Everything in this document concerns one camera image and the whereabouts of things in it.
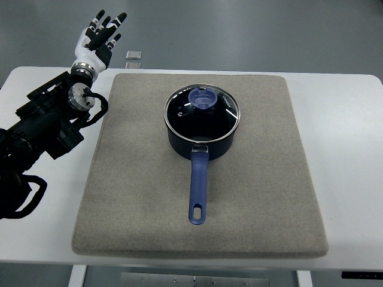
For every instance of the white left table leg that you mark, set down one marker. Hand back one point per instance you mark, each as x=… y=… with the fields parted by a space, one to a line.
x=77 y=276

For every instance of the white table leg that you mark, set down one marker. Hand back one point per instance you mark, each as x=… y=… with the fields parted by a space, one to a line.
x=304 y=278
x=77 y=276

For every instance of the grey metal base plate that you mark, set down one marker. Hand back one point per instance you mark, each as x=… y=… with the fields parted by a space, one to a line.
x=157 y=280

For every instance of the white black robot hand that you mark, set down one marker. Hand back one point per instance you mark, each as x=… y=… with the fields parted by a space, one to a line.
x=95 y=45

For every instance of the black table control panel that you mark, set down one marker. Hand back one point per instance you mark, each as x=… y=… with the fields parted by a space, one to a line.
x=362 y=275

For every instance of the beige fabric mat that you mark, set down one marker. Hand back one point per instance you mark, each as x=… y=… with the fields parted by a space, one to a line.
x=144 y=200

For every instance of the glass lid blue knob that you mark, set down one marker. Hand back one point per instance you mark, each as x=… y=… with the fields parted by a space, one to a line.
x=201 y=113

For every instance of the white right table leg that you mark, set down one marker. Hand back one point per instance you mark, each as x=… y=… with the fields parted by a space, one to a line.
x=304 y=278

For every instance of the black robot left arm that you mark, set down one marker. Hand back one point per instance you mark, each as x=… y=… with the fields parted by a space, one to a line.
x=50 y=122

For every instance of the dark pot blue handle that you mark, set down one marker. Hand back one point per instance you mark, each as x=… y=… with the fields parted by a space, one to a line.
x=200 y=142

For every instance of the upper floor metal plate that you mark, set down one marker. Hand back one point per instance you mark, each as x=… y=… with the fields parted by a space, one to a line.
x=133 y=55

